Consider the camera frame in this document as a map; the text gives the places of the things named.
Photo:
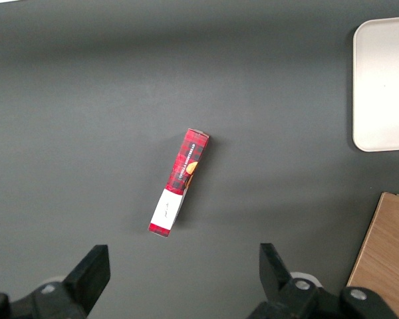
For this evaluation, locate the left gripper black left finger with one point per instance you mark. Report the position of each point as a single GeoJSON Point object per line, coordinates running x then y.
{"type": "Point", "coordinates": [79, 292]}

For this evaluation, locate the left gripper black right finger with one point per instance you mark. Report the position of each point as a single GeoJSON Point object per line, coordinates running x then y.
{"type": "Point", "coordinates": [286, 295]}

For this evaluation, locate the oak wooden drawer cabinet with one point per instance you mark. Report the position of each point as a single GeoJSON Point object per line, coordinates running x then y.
{"type": "Point", "coordinates": [385, 259]}

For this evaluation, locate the red plaid cookie box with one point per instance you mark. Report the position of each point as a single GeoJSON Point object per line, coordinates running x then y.
{"type": "Point", "coordinates": [184, 166]}

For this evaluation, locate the dark gray table cover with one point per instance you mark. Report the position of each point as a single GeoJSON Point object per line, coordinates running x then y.
{"type": "Point", "coordinates": [119, 83]}

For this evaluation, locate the beige rectangular tray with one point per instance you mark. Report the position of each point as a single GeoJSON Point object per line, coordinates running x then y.
{"type": "Point", "coordinates": [385, 86]}

